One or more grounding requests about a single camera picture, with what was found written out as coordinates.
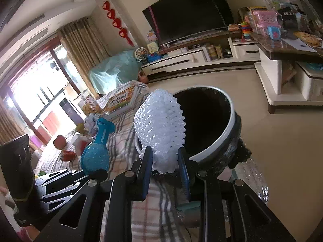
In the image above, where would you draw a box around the person's left forearm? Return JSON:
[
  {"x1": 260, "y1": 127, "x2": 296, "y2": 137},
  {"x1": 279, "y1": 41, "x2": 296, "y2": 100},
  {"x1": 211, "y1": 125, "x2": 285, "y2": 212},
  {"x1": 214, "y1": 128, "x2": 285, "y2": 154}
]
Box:
[{"x1": 20, "y1": 227, "x2": 36, "y2": 242}]

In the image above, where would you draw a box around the colourful puzzle box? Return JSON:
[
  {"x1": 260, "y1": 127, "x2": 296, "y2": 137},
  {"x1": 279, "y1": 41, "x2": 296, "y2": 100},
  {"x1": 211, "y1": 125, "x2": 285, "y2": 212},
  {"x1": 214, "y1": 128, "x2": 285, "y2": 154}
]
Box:
[{"x1": 102, "y1": 84, "x2": 140, "y2": 115}]

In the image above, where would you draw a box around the dark thermos bottle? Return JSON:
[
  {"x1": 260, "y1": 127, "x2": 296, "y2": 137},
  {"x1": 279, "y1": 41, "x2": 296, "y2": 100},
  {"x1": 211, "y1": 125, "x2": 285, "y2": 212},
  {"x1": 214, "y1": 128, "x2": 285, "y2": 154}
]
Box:
[{"x1": 59, "y1": 99, "x2": 76, "y2": 124}]

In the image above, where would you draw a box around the black flat television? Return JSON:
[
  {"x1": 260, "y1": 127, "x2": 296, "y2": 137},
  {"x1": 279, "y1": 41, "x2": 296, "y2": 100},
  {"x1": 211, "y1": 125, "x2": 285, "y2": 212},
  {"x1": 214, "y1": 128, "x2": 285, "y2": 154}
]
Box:
[{"x1": 142, "y1": 0, "x2": 235, "y2": 46}]

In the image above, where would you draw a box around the clear plastic sheet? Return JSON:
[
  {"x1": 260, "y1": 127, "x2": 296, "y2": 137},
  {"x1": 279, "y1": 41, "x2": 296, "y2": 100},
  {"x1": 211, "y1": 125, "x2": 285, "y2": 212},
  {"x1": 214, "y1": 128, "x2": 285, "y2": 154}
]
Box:
[{"x1": 227, "y1": 156, "x2": 270, "y2": 204}]

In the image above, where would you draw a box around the pink toy box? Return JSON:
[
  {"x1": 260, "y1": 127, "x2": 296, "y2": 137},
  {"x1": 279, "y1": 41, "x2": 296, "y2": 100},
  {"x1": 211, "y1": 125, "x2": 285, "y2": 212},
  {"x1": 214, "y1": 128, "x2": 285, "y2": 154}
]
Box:
[{"x1": 252, "y1": 10, "x2": 283, "y2": 36}]

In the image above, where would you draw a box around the black bin with white rim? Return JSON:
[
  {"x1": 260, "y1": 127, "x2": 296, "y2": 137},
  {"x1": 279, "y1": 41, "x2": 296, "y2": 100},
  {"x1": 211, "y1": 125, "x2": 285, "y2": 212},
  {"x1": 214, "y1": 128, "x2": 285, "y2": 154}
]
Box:
[{"x1": 135, "y1": 86, "x2": 253, "y2": 179}]

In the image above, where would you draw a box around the blue pear-shaped pouch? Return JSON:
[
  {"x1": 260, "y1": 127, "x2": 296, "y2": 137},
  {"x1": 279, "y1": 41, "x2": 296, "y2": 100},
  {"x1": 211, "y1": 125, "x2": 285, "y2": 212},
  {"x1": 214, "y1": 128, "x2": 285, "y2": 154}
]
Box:
[{"x1": 80, "y1": 118, "x2": 116, "y2": 175}]

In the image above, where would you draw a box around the yellow snack packet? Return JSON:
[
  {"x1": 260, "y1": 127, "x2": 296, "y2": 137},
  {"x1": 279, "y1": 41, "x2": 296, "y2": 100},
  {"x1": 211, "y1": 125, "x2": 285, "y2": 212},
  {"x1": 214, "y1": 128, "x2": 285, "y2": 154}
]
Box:
[{"x1": 82, "y1": 101, "x2": 101, "y2": 115}]

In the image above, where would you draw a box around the crumpled white paper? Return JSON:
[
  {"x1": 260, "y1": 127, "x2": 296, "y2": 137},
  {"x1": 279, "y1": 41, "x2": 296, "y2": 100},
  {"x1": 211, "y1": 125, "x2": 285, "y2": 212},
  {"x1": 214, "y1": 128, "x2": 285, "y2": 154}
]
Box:
[{"x1": 83, "y1": 115, "x2": 100, "y2": 133}]

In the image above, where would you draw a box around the red round object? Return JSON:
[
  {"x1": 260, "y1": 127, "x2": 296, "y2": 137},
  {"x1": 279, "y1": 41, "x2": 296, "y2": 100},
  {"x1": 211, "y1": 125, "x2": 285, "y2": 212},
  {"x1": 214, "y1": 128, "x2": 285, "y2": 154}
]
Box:
[{"x1": 53, "y1": 135, "x2": 66, "y2": 150}]

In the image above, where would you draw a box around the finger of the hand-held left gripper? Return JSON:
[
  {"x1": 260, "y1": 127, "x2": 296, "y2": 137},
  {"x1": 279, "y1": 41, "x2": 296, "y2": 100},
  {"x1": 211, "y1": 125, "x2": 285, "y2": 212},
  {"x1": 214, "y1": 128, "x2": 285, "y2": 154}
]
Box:
[
  {"x1": 35, "y1": 168, "x2": 109, "y2": 186},
  {"x1": 40, "y1": 180, "x2": 87, "y2": 204}
]

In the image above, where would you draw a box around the red heart hanging decoration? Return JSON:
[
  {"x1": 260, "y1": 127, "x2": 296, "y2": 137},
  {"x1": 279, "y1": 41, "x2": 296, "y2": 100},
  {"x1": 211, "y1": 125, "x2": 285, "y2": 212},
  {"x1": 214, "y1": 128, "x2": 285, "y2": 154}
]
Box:
[{"x1": 102, "y1": 1, "x2": 135, "y2": 47}]

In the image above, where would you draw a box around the white ferris wheel toy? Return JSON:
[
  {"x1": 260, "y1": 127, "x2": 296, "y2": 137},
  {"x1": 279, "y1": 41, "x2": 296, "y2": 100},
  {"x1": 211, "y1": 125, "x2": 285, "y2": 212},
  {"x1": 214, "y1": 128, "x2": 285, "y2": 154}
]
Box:
[{"x1": 134, "y1": 47, "x2": 149, "y2": 65}]

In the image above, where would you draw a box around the white foam fruit net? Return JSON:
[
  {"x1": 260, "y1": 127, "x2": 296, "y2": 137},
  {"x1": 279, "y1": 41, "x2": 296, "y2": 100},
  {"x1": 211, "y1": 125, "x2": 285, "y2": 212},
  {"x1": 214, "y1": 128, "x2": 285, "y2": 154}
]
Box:
[{"x1": 133, "y1": 89, "x2": 186, "y2": 174}]

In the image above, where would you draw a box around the white table with dark top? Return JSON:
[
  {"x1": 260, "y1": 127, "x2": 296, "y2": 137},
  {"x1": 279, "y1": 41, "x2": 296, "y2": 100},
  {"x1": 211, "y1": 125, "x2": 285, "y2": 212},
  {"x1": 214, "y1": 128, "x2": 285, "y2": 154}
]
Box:
[{"x1": 249, "y1": 30, "x2": 323, "y2": 114}]

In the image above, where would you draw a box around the plaid tablecloth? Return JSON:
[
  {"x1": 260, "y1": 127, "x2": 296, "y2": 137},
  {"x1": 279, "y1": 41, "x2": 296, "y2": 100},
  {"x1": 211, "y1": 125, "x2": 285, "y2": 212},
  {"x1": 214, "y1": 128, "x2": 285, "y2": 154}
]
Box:
[{"x1": 33, "y1": 81, "x2": 210, "y2": 242}]

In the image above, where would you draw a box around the red and white carton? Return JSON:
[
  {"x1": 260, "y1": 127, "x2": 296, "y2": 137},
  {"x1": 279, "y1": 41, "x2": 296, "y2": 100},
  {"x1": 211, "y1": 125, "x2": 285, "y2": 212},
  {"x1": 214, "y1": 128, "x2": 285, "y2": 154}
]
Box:
[{"x1": 72, "y1": 134, "x2": 90, "y2": 157}]

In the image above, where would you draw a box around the beige window curtain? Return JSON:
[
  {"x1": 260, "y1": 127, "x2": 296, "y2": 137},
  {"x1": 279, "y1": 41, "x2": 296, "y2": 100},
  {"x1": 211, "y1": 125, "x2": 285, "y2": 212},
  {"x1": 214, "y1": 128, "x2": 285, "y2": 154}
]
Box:
[
  {"x1": 58, "y1": 18, "x2": 110, "y2": 99},
  {"x1": 0, "y1": 101, "x2": 26, "y2": 144}
]

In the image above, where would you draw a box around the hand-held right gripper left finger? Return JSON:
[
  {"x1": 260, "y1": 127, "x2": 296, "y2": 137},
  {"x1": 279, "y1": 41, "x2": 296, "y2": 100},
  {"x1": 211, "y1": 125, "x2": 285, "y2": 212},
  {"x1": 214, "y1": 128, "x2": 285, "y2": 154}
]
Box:
[{"x1": 33, "y1": 146, "x2": 154, "y2": 242}]

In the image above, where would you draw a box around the light blue furniture cover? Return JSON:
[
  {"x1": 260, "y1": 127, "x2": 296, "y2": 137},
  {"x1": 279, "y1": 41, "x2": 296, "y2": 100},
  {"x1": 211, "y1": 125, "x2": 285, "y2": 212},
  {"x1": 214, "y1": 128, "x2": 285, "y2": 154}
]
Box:
[{"x1": 88, "y1": 50, "x2": 143, "y2": 95}]

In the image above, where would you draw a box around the colourful stacking ring toy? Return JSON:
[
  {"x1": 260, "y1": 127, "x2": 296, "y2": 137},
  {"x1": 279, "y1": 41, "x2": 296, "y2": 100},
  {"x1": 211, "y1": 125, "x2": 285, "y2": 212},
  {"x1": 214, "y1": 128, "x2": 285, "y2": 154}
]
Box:
[{"x1": 240, "y1": 21, "x2": 253, "y2": 41}]

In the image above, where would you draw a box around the white television cabinet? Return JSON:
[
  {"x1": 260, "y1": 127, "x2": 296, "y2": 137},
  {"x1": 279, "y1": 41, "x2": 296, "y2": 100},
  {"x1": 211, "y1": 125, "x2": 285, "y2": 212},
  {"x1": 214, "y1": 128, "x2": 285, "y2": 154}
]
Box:
[{"x1": 140, "y1": 29, "x2": 261, "y2": 77}]

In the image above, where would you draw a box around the white paper sheet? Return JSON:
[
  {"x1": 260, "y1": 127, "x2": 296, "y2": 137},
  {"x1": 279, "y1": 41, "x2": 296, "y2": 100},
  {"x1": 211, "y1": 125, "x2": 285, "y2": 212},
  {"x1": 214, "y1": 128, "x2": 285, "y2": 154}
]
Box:
[{"x1": 281, "y1": 38, "x2": 318, "y2": 53}]

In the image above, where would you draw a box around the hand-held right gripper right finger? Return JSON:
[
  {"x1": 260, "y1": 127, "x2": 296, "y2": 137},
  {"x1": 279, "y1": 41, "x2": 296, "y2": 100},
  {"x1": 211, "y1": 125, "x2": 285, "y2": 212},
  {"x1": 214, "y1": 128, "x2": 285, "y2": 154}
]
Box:
[{"x1": 177, "y1": 147, "x2": 297, "y2": 242}]

